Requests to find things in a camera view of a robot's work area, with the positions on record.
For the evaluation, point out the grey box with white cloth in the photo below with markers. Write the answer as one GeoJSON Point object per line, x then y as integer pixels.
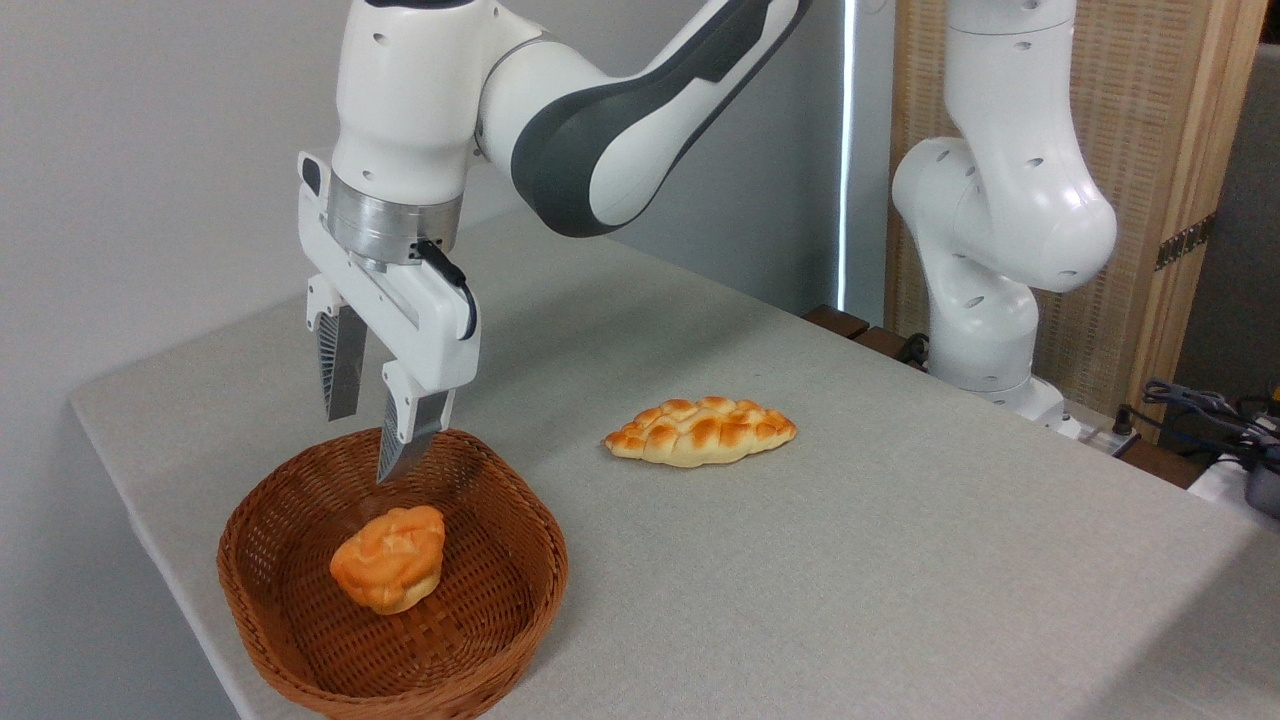
{"type": "Point", "coordinates": [1262, 490]}

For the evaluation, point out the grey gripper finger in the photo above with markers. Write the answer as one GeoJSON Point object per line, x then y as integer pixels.
{"type": "Point", "coordinates": [345, 370]}
{"type": "Point", "coordinates": [405, 430]}

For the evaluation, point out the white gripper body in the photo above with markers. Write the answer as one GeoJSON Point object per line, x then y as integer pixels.
{"type": "Point", "coordinates": [420, 320]}

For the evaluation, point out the round orange bread bun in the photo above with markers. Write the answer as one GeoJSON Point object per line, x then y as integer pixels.
{"type": "Point", "coordinates": [390, 560]}

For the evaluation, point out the grey tablecloth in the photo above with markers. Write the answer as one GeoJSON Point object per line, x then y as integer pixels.
{"type": "Point", "coordinates": [900, 600]}

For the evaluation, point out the brown wicker basket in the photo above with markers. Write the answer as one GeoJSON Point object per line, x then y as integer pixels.
{"type": "Point", "coordinates": [480, 600]}

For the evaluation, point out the long braided bread loaf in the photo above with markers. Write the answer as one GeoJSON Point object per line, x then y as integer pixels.
{"type": "Point", "coordinates": [705, 432]}

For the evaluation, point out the white power strip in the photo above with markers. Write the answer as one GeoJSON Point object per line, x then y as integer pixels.
{"type": "Point", "coordinates": [1100, 435]}

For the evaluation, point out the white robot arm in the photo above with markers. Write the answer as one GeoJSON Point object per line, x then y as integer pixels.
{"type": "Point", "coordinates": [420, 100]}

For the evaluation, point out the metal screen hinge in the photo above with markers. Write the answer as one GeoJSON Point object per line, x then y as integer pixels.
{"type": "Point", "coordinates": [1185, 242]}

